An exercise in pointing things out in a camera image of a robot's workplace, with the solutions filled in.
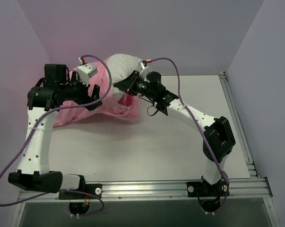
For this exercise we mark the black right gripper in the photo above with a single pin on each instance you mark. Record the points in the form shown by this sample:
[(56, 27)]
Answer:
[(132, 82)]

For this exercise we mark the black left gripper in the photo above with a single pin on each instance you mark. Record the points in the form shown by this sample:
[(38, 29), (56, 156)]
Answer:
[(87, 93)]

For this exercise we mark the white pillow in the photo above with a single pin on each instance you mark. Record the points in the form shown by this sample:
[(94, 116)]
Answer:
[(121, 66)]

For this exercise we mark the pink floral pillowcase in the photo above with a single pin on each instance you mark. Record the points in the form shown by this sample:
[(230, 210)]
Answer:
[(127, 108)]

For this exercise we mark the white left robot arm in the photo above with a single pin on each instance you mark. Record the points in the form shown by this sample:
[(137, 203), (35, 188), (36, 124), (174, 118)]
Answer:
[(43, 100)]

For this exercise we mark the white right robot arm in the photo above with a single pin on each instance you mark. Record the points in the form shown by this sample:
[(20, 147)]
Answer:
[(217, 134)]

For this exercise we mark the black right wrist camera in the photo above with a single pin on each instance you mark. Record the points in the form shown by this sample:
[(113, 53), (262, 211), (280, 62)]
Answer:
[(148, 79)]

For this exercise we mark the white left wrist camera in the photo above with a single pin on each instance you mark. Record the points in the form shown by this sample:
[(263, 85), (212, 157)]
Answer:
[(86, 72)]

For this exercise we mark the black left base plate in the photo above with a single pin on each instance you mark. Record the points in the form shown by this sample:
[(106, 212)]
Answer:
[(89, 191)]

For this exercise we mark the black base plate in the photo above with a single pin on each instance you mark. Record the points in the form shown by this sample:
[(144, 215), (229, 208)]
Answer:
[(89, 191), (204, 189)]

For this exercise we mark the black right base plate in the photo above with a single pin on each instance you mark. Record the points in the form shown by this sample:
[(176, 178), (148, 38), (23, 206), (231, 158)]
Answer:
[(204, 189)]

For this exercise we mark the aluminium right side rail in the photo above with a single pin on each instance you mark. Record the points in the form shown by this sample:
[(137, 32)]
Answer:
[(238, 127)]

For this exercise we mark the aluminium rail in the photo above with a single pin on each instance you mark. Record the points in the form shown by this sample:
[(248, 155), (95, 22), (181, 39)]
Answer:
[(178, 190), (238, 127)]

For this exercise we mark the aluminium front rail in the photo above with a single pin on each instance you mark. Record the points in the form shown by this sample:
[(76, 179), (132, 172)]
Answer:
[(178, 190)]

